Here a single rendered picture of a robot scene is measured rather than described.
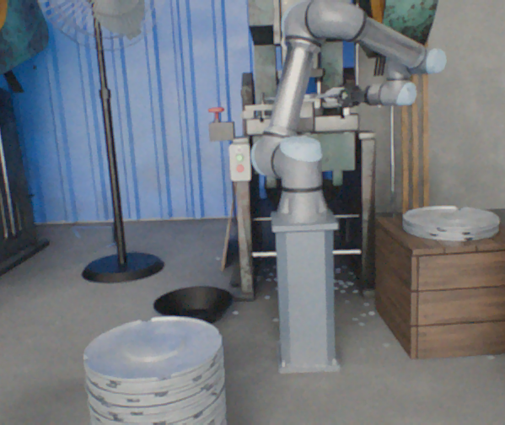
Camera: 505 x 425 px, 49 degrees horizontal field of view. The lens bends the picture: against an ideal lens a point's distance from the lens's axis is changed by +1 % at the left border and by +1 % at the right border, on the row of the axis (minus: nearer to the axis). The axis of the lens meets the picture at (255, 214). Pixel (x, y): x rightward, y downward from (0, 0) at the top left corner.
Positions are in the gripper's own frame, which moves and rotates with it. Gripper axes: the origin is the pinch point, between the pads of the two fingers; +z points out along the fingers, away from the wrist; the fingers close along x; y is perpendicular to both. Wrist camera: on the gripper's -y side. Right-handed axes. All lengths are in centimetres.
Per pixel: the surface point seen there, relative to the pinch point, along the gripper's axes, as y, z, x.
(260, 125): 12.5, 24.5, 9.9
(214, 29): -68, 126, -39
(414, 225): 23, -46, 40
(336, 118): -6.4, 0.6, 8.7
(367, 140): -0.7, -16.3, 16.4
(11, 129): 44, 169, 11
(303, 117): 4.0, 8.9, 7.6
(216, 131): 31.3, 30.6, 10.9
